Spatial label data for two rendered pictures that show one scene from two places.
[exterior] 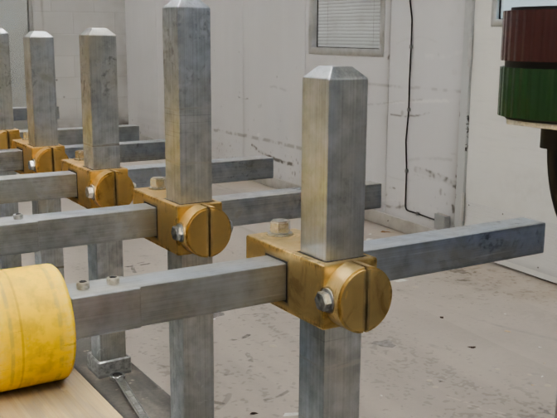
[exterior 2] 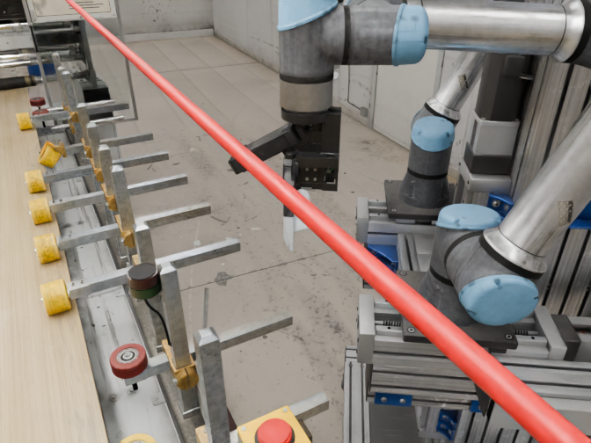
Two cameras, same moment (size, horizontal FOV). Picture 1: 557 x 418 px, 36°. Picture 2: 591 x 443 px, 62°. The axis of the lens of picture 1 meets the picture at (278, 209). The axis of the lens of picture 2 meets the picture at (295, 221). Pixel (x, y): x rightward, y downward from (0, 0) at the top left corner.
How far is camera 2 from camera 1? 86 cm
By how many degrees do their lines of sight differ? 19
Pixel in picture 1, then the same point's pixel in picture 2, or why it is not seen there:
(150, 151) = (148, 160)
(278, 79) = not seen: hidden behind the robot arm
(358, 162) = (149, 250)
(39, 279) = (57, 287)
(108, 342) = (123, 250)
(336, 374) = (153, 301)
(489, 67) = not seen: hidden behind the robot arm
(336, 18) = not seen: outside the picture
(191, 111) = (122, 202)
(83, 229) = (92, 237)
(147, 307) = (92, 288)
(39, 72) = (92, 140)
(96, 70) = (103, 162)
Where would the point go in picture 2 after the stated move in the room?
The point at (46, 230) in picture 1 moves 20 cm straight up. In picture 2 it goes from (79, 239) to (62, 178)
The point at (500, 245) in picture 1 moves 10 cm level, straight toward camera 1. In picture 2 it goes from (221, 252) to (204, 272)
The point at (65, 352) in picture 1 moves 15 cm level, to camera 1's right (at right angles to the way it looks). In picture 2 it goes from (67, 306) to (126, 308)
